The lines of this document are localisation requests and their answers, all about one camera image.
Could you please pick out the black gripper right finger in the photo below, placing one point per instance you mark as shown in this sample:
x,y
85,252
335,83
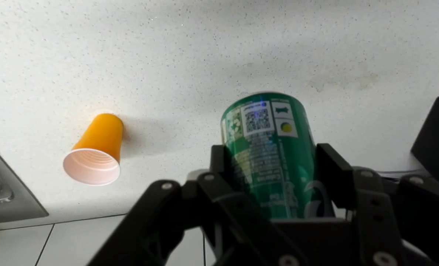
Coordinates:
x,y
405,222

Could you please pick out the orange plastic cup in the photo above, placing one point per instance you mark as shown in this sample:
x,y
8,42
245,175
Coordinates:
x,y
100,142

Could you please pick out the green soda can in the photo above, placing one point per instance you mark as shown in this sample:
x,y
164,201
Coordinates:
x,y
271,163

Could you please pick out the stainless steel sink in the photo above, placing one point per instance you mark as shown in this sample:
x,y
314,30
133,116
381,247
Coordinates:
x,y
1,192

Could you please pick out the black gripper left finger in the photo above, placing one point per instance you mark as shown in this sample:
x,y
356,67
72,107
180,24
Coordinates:
x,y
149,226

